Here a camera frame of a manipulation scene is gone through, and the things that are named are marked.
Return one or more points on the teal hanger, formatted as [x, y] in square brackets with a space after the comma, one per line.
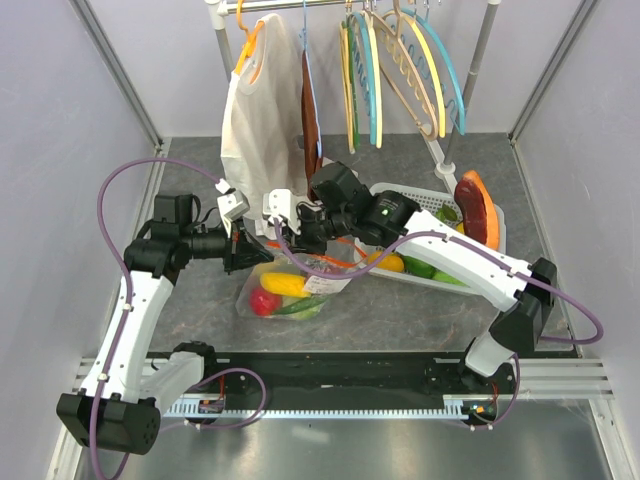
[453, 95]

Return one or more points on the orange hanger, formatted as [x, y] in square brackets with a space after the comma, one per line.
[250, 44]

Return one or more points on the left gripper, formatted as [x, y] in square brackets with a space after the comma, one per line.
[242, 249]

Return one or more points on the orange tangerine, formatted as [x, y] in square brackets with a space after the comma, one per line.
[391, 262]

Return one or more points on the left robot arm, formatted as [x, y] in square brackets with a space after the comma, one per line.
[117, 408]

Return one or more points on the yellow hanger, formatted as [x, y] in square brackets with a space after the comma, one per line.
[415, 41]

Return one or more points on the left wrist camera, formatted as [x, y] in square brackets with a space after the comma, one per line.
[232, 205]

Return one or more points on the beige hanger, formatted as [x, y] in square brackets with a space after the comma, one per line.
[389, 27]

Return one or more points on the clear zip top bag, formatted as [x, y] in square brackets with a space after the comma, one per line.
[317, 283]

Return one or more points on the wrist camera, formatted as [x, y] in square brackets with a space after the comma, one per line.
[279, 204]
[232, 205]

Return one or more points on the green cucumber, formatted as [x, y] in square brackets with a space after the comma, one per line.
[443, 277]

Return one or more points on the green hanger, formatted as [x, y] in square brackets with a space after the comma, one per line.
[352, 76]

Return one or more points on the red pomegranate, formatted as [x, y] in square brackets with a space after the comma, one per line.
[264, 303]

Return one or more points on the yellow corn cob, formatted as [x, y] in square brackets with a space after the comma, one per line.
[284, 284]

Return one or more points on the green cabbage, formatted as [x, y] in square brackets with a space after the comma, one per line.
[306, 314]

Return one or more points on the blue wire hanger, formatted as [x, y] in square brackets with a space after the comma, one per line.
[304, 37]

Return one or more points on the light blue hanger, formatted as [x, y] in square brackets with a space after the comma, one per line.
[368, 72]

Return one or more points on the papaya slice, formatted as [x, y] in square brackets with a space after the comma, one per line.
[480, 219]

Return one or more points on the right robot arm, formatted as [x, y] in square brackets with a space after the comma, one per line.
[521, 291]

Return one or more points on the white shirt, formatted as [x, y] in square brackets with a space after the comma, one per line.
[262, 120]

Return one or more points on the brown cloth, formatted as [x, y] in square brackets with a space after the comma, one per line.
[312, 161]

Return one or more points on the long green chili pepper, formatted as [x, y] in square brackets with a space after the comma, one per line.
[301, 305]

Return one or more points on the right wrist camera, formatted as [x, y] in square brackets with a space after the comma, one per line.
[279, 204]

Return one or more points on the cream hanger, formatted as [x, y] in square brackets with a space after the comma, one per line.
[344, 54]

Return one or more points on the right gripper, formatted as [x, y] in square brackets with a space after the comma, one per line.
[303, 241]

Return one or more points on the red grape bunch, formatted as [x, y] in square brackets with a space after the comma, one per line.
[323, 264]

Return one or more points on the green bell pepper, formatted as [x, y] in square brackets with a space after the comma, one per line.
[419, 268]

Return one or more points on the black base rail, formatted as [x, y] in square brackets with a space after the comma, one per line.
[347, 386]

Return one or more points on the clothes rack frame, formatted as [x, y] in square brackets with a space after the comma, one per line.
[231, 40]

